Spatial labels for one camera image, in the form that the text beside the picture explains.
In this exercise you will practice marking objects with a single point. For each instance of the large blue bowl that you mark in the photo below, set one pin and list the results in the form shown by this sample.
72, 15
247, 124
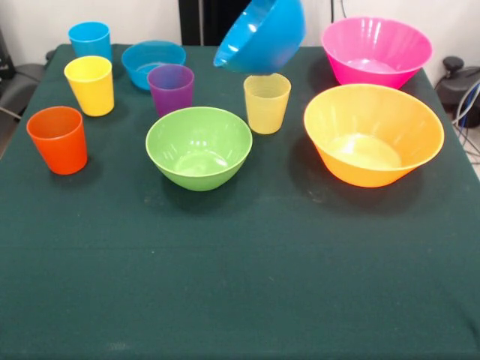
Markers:
270, 41

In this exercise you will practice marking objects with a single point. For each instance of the purple cup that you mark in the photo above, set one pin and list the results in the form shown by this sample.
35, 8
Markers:
172, 93

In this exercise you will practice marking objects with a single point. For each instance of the green bowl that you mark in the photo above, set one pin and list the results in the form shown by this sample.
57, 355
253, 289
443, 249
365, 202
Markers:
198, 138

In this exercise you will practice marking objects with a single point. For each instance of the pink bowl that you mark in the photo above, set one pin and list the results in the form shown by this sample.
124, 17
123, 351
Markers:
375, 41

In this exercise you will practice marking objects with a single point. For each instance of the dark green tablecloth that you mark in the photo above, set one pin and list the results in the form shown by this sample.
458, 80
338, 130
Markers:
225, 262

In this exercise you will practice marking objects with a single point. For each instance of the pale translucent yellow cup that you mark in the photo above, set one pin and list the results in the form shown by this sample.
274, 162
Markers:
266, 108

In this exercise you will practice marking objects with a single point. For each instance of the red cup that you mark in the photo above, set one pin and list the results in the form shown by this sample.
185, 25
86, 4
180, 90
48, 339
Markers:
60, 146

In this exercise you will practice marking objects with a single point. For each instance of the small blue bowl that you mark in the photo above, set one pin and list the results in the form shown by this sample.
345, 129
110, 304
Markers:
138, 60

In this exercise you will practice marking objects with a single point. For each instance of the orange bowl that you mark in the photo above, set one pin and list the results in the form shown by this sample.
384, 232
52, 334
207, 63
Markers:
375, 112

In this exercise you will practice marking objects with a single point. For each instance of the blue cup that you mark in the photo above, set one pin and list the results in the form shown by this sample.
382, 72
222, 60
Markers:
90, 41

